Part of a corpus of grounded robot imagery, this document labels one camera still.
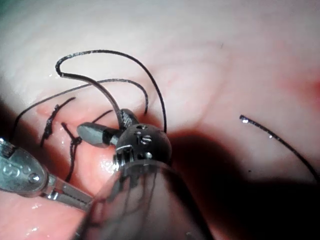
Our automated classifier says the tissue pad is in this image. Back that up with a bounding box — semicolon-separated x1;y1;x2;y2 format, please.
0;0;320;240

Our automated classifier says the left arm needle driver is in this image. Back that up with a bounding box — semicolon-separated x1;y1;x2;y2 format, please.
0;136;50;198

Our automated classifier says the right arm needle driver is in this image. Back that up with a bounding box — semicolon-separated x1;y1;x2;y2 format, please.
113;123;173;173

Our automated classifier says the black stitching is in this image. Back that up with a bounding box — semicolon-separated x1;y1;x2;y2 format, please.
39;96;114;183

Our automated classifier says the black thread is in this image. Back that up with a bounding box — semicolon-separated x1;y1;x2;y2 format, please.
12;49;168;134

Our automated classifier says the right arm needle driver jaw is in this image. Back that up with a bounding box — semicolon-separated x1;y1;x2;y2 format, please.
119;108;140;131
76;122;124;148

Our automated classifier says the left arm needle driver jaw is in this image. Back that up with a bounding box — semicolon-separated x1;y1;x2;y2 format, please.
48;174;95;205
45;190;91;213

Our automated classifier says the curved needle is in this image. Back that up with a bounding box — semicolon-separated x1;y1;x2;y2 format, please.
239;114;320;181

